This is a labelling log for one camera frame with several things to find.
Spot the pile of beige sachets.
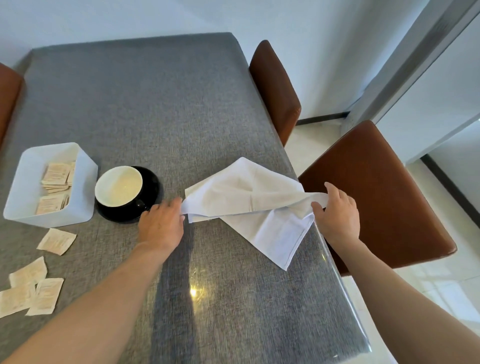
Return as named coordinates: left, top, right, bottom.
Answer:
left=35, top=161, right=77, bottom=215

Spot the grey tablecloth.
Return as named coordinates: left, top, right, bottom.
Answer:
left=0, top=32, right=373, bottom=364

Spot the grey door frame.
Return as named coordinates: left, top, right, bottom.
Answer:
left=339, top=0, right=480, bottom=136

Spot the person's right hand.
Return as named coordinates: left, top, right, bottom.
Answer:
left=311, top=182, right=361, bottom=249

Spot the beige sugar sachet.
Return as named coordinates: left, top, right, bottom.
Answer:
left=0, top=283, right=37, bottom=319
left=25, top=278, right=65, bottom=316
left=9, top=256, right=48, bottom=289
left=37, top=228, right=77, bottom=256

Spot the white plastic box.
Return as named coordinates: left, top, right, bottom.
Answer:
left=3, top=142, right=99, bottom=229

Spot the brown leather chair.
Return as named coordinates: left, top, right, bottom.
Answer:
left=249, top=40, right=302, bottom=147
left=298, top=120, right=458, bottom=277
left=0, top=62, right=25, bottom=148

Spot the black cup with white inside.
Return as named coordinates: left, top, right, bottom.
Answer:
left=94, top=166, right=150, bottom=211

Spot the person's left hand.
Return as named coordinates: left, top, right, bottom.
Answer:
left=138, top=197, right=185, bottom=255

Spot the white cloth napkin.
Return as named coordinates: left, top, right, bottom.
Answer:
left=181, top=157, right=330, bottom=271

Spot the black saucer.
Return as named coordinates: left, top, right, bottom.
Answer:
left=95, top=166, right=163, bottom=224

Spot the person's right forearm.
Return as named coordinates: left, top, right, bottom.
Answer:
left=329, top=240, right=480, bottom=364

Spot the person's left forearm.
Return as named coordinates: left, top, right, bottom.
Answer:
left=0, top=242, right=178, bottom=364

